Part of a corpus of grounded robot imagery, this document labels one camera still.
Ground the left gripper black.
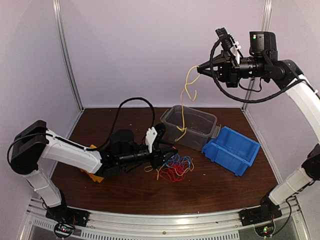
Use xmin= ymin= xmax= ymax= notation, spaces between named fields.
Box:
xmin=118 ymin=140 xmax=179 ymax=170

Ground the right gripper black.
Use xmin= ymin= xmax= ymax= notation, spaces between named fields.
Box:
xmin=197 ymin=49 xmax=268 ymax=87

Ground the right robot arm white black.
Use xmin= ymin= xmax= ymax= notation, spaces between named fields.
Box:
xmin=197 ymin=30 xmax=320 ymax=183

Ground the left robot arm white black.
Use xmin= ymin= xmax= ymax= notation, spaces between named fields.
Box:
xmin=7 ymin=120 xmax=178 ymax=222

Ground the clear grey plastic container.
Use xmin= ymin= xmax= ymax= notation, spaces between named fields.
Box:
xmin=160 ymin=105 xmax=222 ymax=152

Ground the blue plastic bin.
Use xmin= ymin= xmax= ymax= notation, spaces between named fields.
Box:
xmin=201 ymin=126 xmax=261 ymax=177

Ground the yellow plastic bin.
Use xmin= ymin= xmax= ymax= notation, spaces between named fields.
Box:
xmin=80 ymin=144 xmax=105 ymax=183

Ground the blue cable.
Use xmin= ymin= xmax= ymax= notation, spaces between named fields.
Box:
xmin=162 ymin=153 xmax=195 ymax=168

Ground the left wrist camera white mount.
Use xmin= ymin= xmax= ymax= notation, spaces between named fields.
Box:
xmin=144 ymin=123 xmax=166 ymax=153

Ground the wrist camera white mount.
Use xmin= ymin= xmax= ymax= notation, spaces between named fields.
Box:
xmin=144 ymin=123 xmax=166 ymax=153
xmin=215 ymin=27 xmax=243 ymax=64

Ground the red cable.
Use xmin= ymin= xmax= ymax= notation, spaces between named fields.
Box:
xmin=159 ymin=156 xmax=190 ymax=183

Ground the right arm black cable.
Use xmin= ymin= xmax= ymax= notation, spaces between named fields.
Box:
xmin=209 ymin=41 xmax=308 ymax=104

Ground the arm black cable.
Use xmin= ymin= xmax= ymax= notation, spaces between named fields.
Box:
xmin=97 ymin=97 xmax=156 ymax=151
xmin=209 ymin=41 xmax=308 ymax=104

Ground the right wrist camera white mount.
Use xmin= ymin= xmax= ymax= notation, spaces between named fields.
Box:
xmin=215 ymin=27 xmax=243 ymax=64

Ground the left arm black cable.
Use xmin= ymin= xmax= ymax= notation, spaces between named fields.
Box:
xmin=97 ymin=97 xmax=156 ymax=151

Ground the right aluminium corner post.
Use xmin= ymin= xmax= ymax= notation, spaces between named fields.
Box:
xmin=245 ymin=0 xmax=277 ymax=103

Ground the aluminium corner post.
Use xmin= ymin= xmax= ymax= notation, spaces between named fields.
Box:
xmin=52 ymin=0 xmax=84 ymax=112
xmin=245 ymin=0 xmax=277 ymax=103

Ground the aluminium front rail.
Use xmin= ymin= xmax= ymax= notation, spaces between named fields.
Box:
xmin=17 ymin=197 xmax=311 ymax=240

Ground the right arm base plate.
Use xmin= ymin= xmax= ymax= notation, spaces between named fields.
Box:
xmin=238 ymin=205 xmax=282 ymax=226

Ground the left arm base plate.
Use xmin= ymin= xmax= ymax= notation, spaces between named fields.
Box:
xmin=45 ymin=205 xmax=90 ymax=227

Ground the left aluminium corner post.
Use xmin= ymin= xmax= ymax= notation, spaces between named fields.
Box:
xmin=52 ymin=0 xmax=84 ymax=112

